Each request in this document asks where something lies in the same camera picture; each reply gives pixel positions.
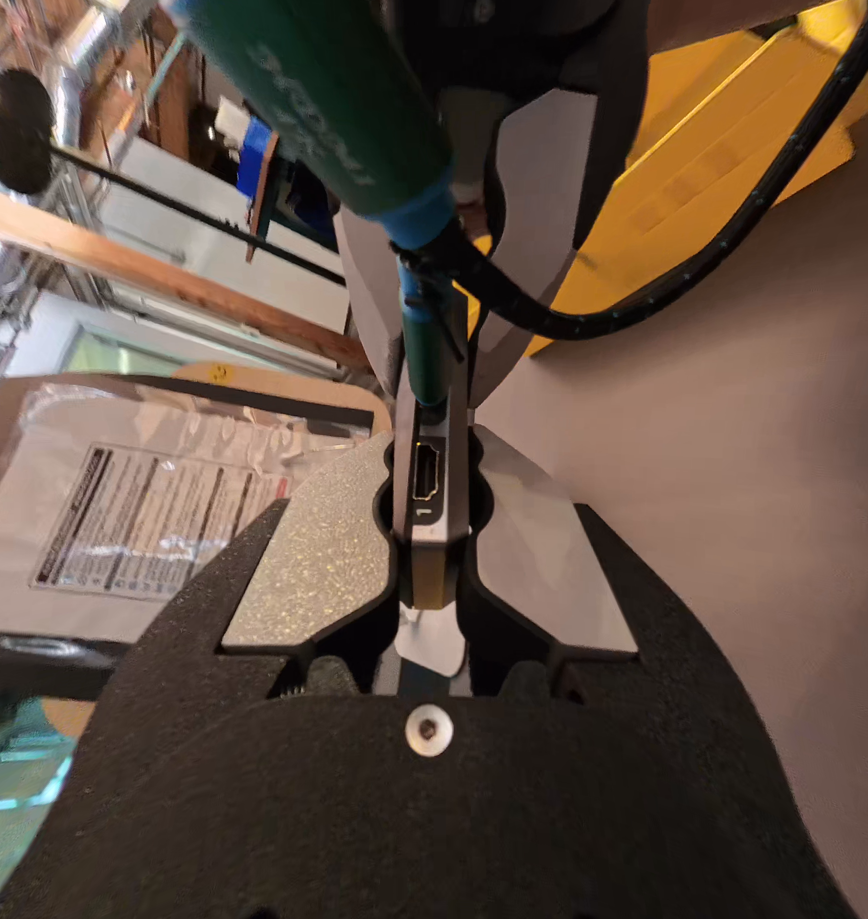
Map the wooden beam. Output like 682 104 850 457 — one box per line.
0 183 374 374

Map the glass partition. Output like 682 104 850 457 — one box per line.
0 689 76 870

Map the white sign stand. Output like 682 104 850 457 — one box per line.
394 602 469 677

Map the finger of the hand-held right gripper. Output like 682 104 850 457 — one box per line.
468 92 599 408
332 204 408 399

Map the black round disc on rod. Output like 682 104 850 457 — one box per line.
0 68 349 288

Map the instruction sheet in clear sleeve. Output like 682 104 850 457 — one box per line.
18 384 295 600

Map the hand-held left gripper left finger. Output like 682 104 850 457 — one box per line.
219 429 402 665

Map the rounded wooden board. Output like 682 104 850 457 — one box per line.
43 361 395 740

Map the yellow plastic bin with cables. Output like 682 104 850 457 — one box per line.
527 25 862 360

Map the black braided green-plug HDMI cable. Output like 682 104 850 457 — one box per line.
165 0 868 406

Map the blue box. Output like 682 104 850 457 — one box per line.
234 115 280 202

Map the dark multiport hub adapter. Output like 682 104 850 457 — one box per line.
392 391 472 611

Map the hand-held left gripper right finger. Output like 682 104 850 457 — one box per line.
466 424 639 665

